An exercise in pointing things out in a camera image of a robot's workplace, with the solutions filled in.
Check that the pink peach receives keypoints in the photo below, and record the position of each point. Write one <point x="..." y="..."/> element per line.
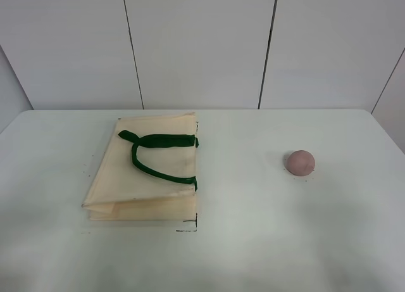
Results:
<point x="300" y="163"/>

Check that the white linen bag green handles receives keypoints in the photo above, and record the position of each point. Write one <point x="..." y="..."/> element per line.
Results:
<point x="148" y="171"/>

